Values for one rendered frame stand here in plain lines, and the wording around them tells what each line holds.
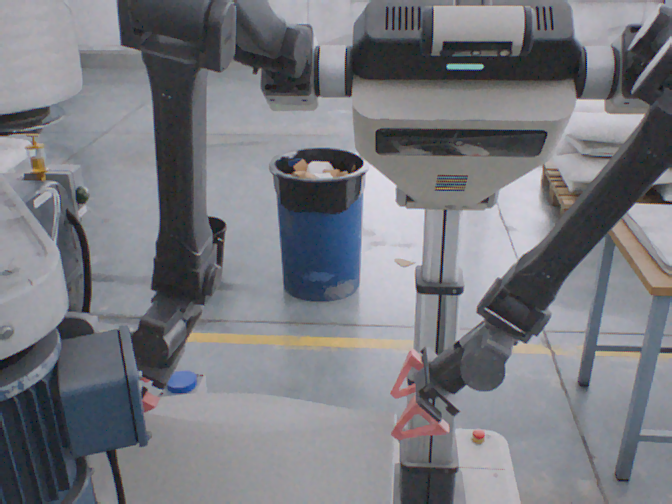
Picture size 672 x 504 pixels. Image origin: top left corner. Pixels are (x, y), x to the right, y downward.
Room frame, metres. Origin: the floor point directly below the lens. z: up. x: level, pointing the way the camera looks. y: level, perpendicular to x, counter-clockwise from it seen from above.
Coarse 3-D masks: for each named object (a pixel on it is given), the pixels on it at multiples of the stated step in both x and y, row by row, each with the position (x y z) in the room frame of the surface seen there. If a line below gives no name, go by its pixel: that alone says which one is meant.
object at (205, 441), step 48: (192, 432) 0.81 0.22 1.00; (240, 432) 0.80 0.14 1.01; (288, 432) 0.81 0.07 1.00; (336, 432) 0.82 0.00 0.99; (384, 432) 0.82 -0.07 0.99; (96, 480) 0.85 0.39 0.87; (144, 480) 0.84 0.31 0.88; (192, 480) 0.81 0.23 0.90; (240, 480) 0.80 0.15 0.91; (288, 480) 0.81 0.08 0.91; (336, 480) 0.82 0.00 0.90; (384, 480) 0.82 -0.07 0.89
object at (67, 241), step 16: (16, 176) 1.01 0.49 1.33; (16, 192) 0.92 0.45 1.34; (32, 192) 0.92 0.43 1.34; (64, 192) 1.01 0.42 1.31; (32, 208) 0.91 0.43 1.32; (48, 208) 0.95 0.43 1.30; (64, 208) 1.00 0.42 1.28; (48, 224) 0.94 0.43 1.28; (64, 224) 0.99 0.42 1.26; (64, 240) 0.98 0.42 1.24; (64, 256) 0.97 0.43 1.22; (80, 256) 1.02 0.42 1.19; (64, 272) 0.96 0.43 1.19; (80, 272) 1.01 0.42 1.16; (80, 288) 1.00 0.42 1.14; (80, 304) 0.99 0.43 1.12
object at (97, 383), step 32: (64, 352) 0.57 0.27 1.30; (96, 352) 0.57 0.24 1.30; (128, 352) 0.57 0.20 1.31; (64, 384) 0.52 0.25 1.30; (96, 384) 0.52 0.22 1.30; (128, 384) 0.53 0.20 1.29; (64, 416) 0.51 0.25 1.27; (96, 416) 0.52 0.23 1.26; (128, 416) 0.53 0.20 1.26; (96, 448) 0.52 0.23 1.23
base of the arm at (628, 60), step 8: (632, 24) 1.18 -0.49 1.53; (640, 24) 1.18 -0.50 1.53; (624, 32) 1.17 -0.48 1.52; (632, 32) 1.18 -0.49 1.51; (624, 40) 1.17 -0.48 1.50; (624, 48) 1.16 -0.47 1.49; (624, 56) 1.15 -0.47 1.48; (632, 56) 1.12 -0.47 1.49; (624, 64) 1.15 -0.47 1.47; (632, 64) 1.12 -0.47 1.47; (640, 64) 1.11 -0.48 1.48; (648, 64) 1.09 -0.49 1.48; (624, 72) 1.14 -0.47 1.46; (632, 72) 1.13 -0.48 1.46; (640, 72) 1.11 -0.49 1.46; (624, 80) 1.13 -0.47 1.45; (632, 80) 1.13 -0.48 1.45; (624, 88) 1.13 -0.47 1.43; (632, 88) 1.13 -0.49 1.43; (624, 96) 1.13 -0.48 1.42; (632, 96) 1.12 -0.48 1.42
